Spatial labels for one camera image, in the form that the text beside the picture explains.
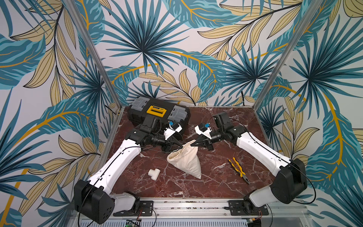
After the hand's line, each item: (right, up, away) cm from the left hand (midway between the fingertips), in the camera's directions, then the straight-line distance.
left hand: (179, 147), depth 70 cm
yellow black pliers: (+37, -19, +15) cm, 44 cm away
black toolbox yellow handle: (-25, +22, +25) cm, 42 cm away
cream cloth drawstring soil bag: (+4, -7, +5) cm, 9 cm away
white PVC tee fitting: (-15, -18, +13) cm, 27 cm away
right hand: (+3, -2, -1) cm, 3 cm away
